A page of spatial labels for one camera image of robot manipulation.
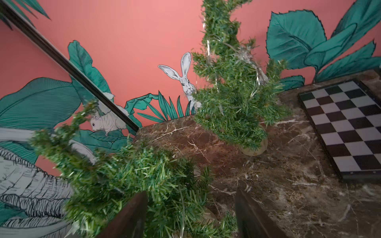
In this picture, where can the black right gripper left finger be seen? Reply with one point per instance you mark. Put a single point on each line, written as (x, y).
(130, 221)

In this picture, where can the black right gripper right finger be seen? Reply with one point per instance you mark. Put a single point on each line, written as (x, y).
(252, 221)

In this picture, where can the large green christmas tree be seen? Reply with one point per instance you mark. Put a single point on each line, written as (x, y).
(103, 187)

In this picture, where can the small green christmas tree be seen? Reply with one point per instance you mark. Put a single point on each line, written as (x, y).
(241, 98)

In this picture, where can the small tree wooden base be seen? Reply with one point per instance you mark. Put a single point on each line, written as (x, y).
(255, 152)

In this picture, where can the black white chessboard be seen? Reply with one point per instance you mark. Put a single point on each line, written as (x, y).
(346, 117)

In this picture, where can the black frame post left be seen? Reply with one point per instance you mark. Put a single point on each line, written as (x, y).
(34, 36)

